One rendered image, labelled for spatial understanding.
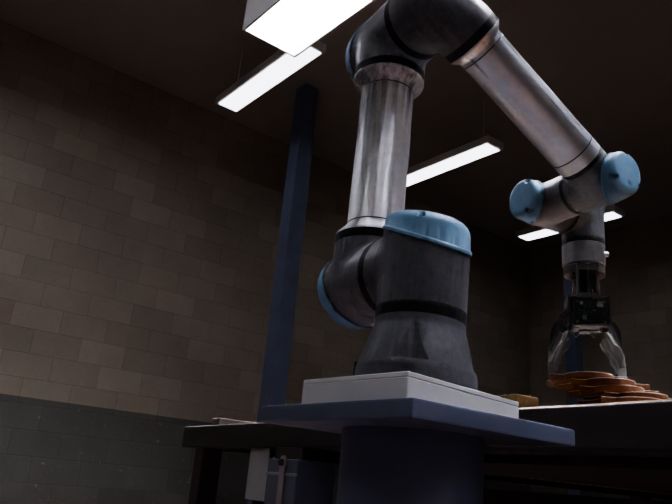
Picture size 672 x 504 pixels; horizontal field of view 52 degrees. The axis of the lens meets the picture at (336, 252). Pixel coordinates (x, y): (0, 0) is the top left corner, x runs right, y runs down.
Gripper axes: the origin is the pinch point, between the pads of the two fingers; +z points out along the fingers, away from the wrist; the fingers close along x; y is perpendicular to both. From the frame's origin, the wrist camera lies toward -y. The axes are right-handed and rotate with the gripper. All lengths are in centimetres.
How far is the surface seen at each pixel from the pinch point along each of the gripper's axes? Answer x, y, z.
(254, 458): -73, -40, 16
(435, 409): -21, 59, 13
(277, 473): -62, -25, 19
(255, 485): -71, -38, 22
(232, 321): -275, -509, -126
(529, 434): -12, 47, 14
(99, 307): -359, -404, -111
